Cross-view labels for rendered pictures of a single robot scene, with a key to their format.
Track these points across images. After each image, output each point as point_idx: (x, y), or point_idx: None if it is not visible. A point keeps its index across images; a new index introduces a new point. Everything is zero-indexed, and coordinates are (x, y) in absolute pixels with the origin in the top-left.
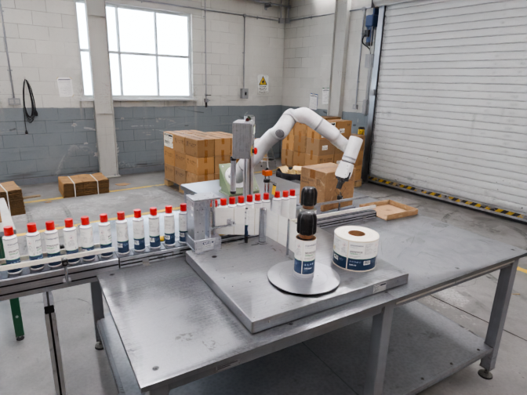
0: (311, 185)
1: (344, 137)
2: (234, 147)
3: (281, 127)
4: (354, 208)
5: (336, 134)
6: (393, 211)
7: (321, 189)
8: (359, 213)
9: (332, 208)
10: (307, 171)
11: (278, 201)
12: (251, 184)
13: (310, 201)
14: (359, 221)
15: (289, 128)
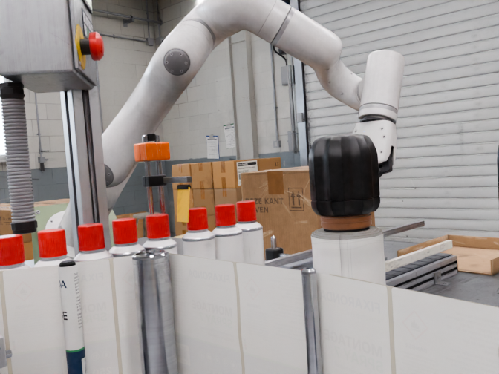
0: (276, 214)
1: (348, 69)
2: (0, 28)
3: (178, 42)
4: (411, 253)
5: (338, 44)
6: (477, 255)
7: (306, 217)
8: (424, 266)
9: None
10: (260, 179)
11: (206, 240)
12: (99, 199)
13: (359, 192)
14: (430, 287)
15: (203, 50)
